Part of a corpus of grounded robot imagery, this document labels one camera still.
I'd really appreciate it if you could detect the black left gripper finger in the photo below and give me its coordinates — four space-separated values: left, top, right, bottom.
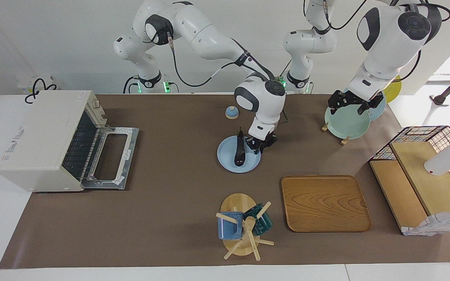
328 92 345 115
359 98 384 115

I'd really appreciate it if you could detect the dark purple eggplant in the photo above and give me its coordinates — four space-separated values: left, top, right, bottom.
234 127 248 166

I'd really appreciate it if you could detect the oven door with glass window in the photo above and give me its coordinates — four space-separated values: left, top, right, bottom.
80 126 139 190

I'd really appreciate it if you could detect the cream toaster oven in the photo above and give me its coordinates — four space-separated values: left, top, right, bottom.
0 91 108 192

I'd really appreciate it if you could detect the pale green racked plate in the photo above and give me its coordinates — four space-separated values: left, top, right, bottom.
324 102 371 140

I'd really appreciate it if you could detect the yellow racked plate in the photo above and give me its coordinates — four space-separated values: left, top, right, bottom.
383 75 402 103

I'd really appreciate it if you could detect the wooden plate rack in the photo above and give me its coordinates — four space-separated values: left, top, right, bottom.
321 122 350 146

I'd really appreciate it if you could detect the wooden mug tree stand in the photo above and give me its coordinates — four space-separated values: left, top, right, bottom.
216 193 275 261

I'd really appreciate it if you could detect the brown wooden tray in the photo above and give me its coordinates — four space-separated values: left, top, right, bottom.
281 175 373 233

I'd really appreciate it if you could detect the dark green ceramic mug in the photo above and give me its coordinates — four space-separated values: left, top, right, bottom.
243 203 274 236

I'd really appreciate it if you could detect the blue ceramic mug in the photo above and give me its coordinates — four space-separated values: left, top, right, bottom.
217 212 244 240

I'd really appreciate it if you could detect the white cup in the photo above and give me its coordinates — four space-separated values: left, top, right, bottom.
424 133 450 176

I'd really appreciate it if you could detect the light wooden shelf box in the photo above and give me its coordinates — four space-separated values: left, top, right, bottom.
370 141 450 235

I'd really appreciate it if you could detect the brown table mat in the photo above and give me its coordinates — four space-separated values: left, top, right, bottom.
0 94 450 269

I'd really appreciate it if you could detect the white crumpled cloth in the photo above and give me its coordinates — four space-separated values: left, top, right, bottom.
402 210 450 236

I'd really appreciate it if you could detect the black wire basket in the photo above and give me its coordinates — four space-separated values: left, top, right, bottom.
369 125 450 207

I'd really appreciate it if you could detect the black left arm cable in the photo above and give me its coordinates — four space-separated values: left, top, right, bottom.
324 0 369 30

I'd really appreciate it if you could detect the black coiled power cable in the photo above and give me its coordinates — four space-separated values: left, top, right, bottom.
25 78 57 104

